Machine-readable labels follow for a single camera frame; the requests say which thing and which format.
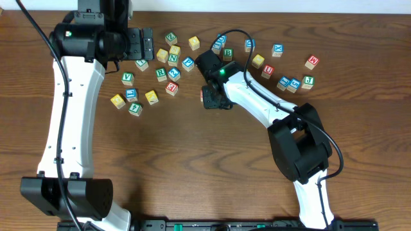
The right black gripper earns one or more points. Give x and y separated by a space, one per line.
208 102

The red A block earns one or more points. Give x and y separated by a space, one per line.
201 95

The blue 2 block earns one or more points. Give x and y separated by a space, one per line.
174 74

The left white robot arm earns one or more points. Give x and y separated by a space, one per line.
82 45

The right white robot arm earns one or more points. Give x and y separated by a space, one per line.
299 146

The blue P block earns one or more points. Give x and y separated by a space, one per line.
188 64

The red E block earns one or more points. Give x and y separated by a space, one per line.
172 88

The green B block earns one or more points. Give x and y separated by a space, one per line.
227 54

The blue block lower pair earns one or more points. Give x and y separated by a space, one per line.
216 47

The blue block pair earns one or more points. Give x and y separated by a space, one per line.
222 39
216 47

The blue block top pair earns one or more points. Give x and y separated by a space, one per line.
222 39

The yellow block upper right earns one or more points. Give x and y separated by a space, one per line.
258 61

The green N block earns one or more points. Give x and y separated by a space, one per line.
173 60

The yellow block top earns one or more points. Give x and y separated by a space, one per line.
194 43

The green R block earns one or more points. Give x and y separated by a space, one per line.
161 74

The red U block right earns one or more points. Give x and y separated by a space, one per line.
267 71

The yellow block upper near N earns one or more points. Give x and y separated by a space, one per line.
175 50

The yellow block n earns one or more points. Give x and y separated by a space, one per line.
175 50
162 55

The blue D block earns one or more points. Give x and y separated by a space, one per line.
249 45

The yellow block lower left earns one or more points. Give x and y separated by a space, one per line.
152 97

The green Z block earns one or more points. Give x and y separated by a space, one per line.
171 38

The blue X block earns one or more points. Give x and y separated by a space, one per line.
277 50

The green 7 block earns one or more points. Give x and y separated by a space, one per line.
142 65

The green 4 block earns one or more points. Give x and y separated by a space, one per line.
135 109

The blue L block left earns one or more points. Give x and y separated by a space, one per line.
131 95

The green V block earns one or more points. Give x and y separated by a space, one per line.
127 79

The green J block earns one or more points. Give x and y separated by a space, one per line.
308 82

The yellow block far left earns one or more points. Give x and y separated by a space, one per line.
118 101

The red M block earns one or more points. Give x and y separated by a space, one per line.
311 62

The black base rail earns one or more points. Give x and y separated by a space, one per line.
286 225

